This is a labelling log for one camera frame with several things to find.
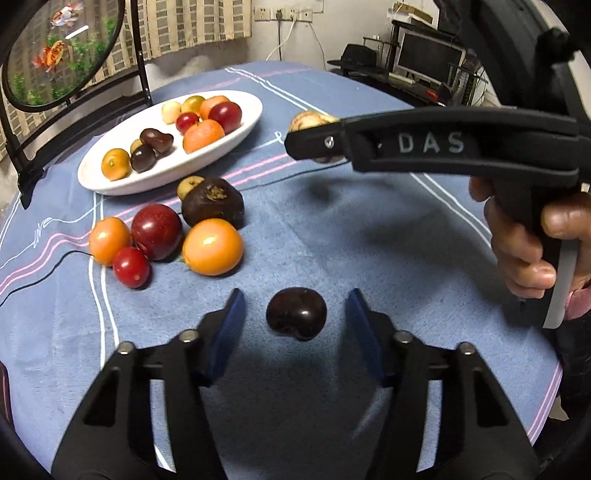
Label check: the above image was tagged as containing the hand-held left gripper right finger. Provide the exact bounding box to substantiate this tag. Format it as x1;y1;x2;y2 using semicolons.
346;288;541;480

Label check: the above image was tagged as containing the black hat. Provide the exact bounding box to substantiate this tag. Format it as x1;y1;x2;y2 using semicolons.
339;44;379;68

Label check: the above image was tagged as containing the white power cable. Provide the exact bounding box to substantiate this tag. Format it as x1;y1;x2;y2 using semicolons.
265;18;324;70

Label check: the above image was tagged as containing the checked beige curtain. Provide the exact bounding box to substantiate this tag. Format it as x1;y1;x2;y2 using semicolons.
122;0;254;63

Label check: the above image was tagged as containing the black metal chair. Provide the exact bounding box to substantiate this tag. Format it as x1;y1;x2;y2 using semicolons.
0;0;154;210

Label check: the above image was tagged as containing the dark red plum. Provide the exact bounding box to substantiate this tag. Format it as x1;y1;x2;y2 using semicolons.
131;204;184;261

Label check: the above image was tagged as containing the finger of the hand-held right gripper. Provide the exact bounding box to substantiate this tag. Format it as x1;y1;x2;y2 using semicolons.
283;107;581;176

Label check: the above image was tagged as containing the person's right hand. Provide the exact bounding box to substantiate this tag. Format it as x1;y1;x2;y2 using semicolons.
468;176;591;319

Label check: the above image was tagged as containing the computer monitor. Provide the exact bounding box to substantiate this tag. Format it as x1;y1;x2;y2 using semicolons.
396;28;467;86

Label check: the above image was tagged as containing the smooth orange persimmon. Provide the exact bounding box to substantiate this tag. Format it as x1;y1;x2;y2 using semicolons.
89;217;133;267
182;219;245;277

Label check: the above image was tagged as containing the black computer desk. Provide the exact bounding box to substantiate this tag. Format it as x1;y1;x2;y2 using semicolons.
327;55;490;109

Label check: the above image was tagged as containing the white oval plate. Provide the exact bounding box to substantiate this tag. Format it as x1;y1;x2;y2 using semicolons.
77;90;264;196

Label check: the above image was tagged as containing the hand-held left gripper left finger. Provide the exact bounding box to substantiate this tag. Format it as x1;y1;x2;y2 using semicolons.
51;288;247;480

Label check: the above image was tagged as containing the mottled beige pear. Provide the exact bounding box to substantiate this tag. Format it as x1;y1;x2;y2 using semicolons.
289;111;346;164

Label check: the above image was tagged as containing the round textured orange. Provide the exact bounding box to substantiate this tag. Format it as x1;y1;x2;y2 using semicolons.
199;95;230;120
183;119;226;154

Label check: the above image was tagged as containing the shiny red plum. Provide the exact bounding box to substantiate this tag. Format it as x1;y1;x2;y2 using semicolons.
208;102;243;135

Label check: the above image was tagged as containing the yellow-orange persimmon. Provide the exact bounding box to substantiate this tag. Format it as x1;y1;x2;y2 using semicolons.
101;148;132;181

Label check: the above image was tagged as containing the dark purple plum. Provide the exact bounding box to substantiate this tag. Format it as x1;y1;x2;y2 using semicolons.
266;287;328;342
130;144;158;174
140;128;175;154

